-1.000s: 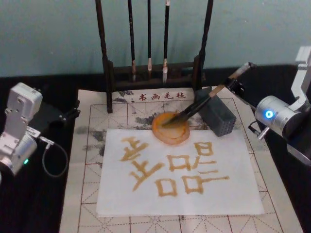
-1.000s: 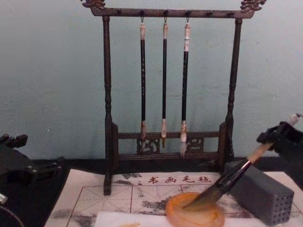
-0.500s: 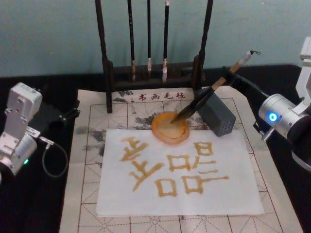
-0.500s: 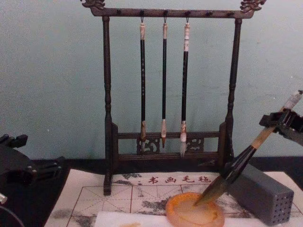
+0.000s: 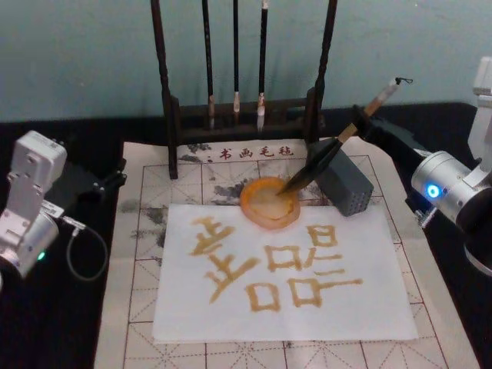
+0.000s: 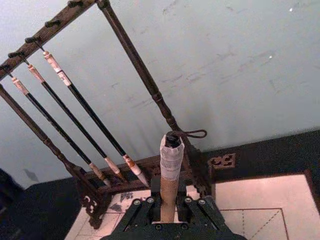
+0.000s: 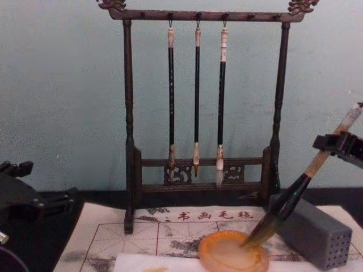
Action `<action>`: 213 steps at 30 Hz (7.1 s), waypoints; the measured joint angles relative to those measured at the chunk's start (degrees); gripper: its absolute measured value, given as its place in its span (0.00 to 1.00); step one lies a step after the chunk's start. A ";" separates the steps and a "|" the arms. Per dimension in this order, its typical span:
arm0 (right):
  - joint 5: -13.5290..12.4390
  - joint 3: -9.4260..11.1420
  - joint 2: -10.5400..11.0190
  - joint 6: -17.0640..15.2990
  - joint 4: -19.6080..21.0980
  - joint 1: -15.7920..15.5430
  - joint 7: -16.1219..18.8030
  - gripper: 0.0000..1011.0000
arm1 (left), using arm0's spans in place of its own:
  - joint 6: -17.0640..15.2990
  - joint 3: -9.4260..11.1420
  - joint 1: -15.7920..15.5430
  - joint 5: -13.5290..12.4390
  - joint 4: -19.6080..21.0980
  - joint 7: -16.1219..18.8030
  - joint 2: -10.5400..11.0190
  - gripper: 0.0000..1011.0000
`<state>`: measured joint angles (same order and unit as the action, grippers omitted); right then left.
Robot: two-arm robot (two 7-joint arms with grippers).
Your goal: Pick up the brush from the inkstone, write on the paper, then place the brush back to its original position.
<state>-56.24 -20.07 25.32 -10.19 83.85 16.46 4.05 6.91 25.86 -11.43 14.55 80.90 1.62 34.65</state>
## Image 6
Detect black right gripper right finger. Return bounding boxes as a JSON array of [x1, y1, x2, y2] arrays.
[[176, 183, 225, 231]]

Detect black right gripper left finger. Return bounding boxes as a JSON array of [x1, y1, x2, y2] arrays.
[[121, 175, 163, 232]]

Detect calligraphy brush with taped handle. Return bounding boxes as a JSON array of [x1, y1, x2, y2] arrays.
[[158, 129, 208, 224]]

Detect pale practice sheet, red lines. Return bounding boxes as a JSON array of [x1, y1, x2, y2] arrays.
[[64, 174, 315, 240]]

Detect black calligraphy brush, pale ends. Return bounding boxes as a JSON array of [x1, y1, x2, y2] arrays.
[[10, 76, 112, 188], [42, 50, 150, 188], [26, 63, 127, 181]]

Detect black table cloth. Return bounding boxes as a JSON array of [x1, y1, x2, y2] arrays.
[[0, 129, 320, 240]]

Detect dark wooden brush rack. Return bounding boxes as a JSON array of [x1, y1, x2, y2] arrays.
[[0, 0, 237, 230]]

